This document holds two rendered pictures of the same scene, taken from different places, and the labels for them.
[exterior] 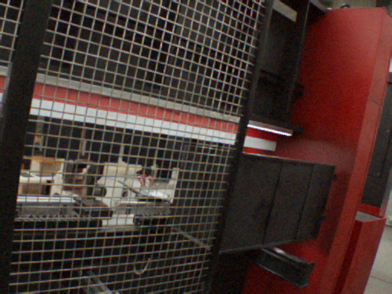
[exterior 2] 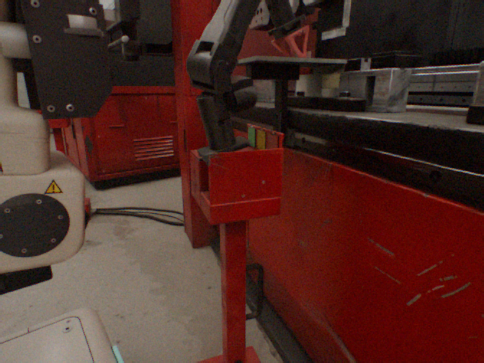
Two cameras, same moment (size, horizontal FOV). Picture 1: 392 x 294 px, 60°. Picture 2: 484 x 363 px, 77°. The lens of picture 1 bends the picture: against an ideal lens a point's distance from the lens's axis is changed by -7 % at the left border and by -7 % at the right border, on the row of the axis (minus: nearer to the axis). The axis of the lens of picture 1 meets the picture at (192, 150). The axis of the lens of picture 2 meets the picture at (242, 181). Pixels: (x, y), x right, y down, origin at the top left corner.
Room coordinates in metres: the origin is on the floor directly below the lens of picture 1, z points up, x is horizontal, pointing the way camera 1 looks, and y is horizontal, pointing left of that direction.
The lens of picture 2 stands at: (1.79, 1.09, 0.93)
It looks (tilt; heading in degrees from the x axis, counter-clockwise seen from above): 17 degrees down; 290
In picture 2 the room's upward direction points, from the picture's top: straight up
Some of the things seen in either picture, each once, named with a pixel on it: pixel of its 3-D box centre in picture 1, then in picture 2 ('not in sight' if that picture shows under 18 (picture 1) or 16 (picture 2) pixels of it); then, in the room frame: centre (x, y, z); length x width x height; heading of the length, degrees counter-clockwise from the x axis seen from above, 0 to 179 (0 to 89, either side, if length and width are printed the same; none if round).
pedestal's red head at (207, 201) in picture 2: not in sight; (232, 168); (2.04, 0.46, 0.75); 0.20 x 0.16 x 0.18; 130
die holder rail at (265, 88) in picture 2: not in sight; (252, 90); (2.23, -0.29, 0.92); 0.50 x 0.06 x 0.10; 132
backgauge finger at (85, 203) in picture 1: (85, 202); not in sight; (1.42, 0.38, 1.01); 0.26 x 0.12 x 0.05; 42
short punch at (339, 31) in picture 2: (163, 174); (334, 19); (1.86, 0.12, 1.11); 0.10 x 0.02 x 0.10; 132
